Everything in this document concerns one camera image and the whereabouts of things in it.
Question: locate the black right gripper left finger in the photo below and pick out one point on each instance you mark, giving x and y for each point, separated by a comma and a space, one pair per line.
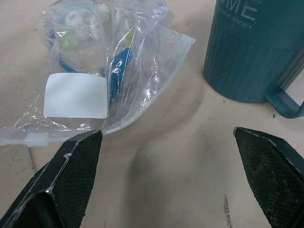
71, 175

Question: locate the teal plastic mug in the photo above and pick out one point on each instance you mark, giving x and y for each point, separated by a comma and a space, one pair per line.
249, 54

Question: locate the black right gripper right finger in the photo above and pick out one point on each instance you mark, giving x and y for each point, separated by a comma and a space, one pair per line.
270, 166

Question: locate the clear zip plastic bag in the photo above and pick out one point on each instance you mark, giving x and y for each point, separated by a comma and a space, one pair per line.
95, 71

